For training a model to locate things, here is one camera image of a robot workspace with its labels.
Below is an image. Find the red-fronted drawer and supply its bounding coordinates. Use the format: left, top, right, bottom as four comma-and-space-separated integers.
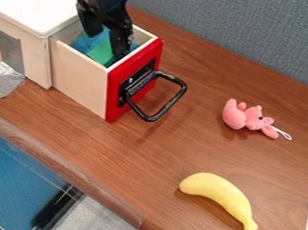
42, 18, 194, 129

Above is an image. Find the grey tape strip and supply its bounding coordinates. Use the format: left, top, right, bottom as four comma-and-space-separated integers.
0, 29, 32, 102

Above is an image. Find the pink plush toy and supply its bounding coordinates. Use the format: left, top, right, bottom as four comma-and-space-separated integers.
219, 97, 297, 142

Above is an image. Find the white cabinet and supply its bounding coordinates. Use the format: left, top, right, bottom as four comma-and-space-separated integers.
0, 0, 83, 93

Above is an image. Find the blue toy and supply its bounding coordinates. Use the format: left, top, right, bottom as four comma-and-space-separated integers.
68, 23, 144, 71

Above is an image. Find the green toy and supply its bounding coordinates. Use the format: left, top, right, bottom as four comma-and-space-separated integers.
84, 35, 124, 68

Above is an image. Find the yellow toy banana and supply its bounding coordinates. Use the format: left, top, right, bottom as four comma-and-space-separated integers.
174, 169, 265, 230

